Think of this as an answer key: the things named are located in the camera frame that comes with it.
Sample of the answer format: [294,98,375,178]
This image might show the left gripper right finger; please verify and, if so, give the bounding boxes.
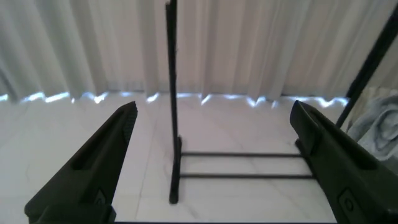
[289,100,398,224]

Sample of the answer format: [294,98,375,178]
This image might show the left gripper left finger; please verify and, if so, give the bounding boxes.
[24,101,138,223]

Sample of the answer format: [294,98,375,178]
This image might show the pale grey shorts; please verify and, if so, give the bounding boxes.
[346,93,398,175]

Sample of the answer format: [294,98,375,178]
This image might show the black clothes rack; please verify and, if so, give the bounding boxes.
[165,0,398,205]

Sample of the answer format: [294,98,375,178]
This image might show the white curtain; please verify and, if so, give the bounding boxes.
[0,0,398,103]

